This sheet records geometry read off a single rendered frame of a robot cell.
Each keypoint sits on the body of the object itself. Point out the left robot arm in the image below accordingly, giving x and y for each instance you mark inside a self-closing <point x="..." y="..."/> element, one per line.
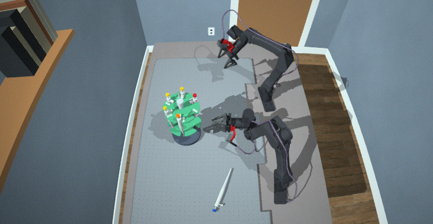
<point x="281" y="177"/>

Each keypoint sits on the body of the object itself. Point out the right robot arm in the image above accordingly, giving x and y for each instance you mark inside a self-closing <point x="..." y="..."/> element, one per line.
<point x="283" y="62"/>

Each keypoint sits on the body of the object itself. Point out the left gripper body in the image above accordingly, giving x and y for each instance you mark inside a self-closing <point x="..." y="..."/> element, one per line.
<point x="232" y="124"/>

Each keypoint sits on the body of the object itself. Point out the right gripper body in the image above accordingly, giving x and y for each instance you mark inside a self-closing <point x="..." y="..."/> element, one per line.
<point x="232" y="50"/>

